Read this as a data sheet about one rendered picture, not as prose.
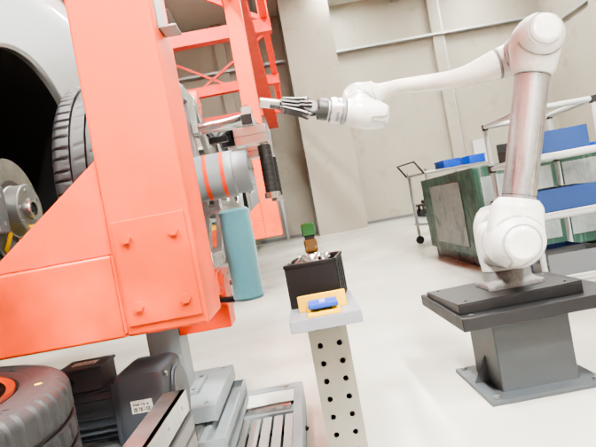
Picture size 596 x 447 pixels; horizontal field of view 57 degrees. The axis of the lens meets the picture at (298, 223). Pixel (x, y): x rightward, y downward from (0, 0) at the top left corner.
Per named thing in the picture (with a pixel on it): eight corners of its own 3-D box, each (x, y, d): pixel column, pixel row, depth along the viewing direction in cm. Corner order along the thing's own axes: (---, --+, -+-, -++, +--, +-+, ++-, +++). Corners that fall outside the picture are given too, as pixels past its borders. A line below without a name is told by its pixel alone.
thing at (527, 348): (560, 347, 212) (546, 270, 212) (644, 388, 162) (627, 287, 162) (434, 371, 212) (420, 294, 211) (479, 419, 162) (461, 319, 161)
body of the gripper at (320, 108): (329, 94, 190) (302, 91, 189) (331, 105, 184) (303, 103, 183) (325, 113, 195) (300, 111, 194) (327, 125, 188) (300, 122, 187)
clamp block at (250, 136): (237, 149, 153) (233, 130, 153) (269, 143, 153) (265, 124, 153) (235, 146, 148) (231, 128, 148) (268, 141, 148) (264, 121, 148)
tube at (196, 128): (194, 137, 166) (187, 102, 166) (256, 125, 166) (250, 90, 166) (181, 128, 149) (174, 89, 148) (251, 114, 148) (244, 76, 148)
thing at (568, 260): (506, 295, 320) (476, 126, 318) (578, 283, 319) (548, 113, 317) (548, 312, 266) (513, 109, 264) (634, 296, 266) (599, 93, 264)
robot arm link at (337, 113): (348, 105, 183) (330, 104, 183) (343, 129, 189) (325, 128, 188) (346, 93, 190) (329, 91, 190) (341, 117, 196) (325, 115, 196)
